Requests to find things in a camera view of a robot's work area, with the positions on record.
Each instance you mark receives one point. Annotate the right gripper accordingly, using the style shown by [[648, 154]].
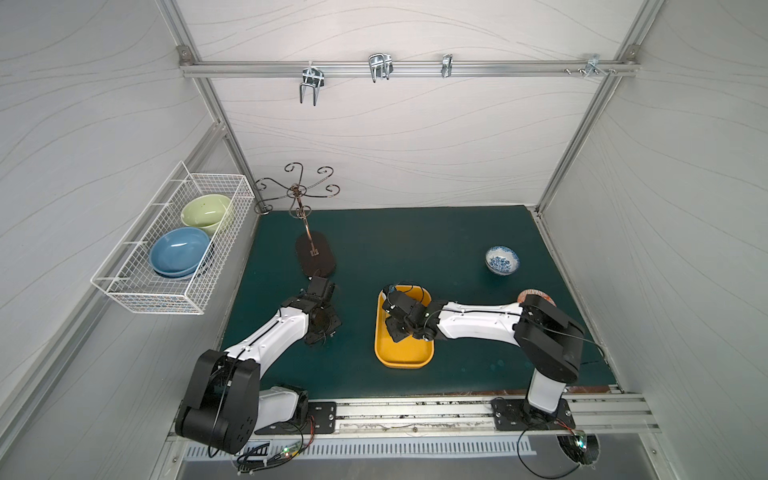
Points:
[[398, 306]]

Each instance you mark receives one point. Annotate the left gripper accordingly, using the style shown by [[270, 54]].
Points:
[[324, 318]]

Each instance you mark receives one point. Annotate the yellow plastic storage box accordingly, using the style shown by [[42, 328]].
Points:
[[408, 353]]

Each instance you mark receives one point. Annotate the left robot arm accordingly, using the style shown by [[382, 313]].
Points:
[[224, 403]]

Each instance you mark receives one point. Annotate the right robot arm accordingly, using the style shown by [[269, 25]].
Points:
[[549, 338]]

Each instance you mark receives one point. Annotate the bronze hook stand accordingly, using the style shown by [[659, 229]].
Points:
[[312, 248]]

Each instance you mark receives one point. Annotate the green mat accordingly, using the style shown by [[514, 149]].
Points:
[[442, 250]]

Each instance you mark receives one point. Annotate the blue white patterned bowl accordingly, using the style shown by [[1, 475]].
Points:
[[502, 260]]

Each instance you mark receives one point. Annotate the red patterned bowl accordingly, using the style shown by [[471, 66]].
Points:
[[528, 292]]

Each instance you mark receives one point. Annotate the green bowl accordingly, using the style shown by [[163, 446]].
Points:
[[211, 213]]

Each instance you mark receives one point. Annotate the white vent strip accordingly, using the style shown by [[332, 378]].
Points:
[[419, 448]]

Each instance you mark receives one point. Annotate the double metal hook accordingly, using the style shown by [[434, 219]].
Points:
[[312, 79]]

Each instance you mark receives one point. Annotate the looped metal hook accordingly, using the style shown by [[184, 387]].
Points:
[[380, 66]]

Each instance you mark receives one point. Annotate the small metal hook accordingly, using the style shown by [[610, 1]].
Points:
[[446, 66]]

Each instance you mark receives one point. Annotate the right metal hook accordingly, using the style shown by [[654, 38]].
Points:
[[592, 68]]

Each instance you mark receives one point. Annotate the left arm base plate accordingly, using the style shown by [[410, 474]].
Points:
[[310, 416]]

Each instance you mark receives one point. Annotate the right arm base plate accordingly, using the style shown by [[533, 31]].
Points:
[[517, 415]]

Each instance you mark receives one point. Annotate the white wire basket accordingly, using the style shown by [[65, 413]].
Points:
[[126, 276]]

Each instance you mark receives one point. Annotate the aluminium cross rail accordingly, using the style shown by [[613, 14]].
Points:
[[402, 69]]

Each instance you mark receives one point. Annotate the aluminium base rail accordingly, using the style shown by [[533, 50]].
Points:
[[433, 416]]

